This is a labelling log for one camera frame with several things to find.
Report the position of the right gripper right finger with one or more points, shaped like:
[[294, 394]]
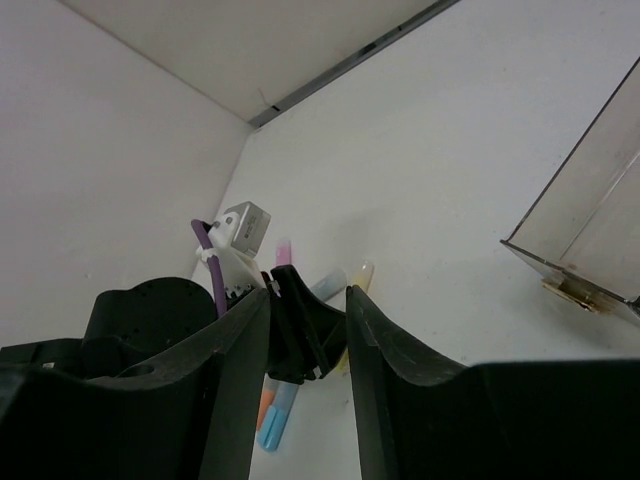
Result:
[[422, 415]]

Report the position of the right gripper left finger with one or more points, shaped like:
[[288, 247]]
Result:
[[187, 413]]

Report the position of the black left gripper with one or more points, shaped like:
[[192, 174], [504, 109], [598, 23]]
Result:
[[307, 337]]

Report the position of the blue highlighter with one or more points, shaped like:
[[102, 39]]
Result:
[[270, 434]]

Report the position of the orange highlighter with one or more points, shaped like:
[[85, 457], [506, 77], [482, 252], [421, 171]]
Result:
[[268, 394]]

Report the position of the yellow highlighter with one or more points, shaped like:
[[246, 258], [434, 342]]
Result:
[[362, 278]]

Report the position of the pink highlighter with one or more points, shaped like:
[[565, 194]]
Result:
[[283, 252]]

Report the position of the clear three-compartment organizer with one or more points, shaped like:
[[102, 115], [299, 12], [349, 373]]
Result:
[[582, 232]]

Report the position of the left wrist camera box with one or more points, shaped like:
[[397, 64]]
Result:
[[228, 247]]

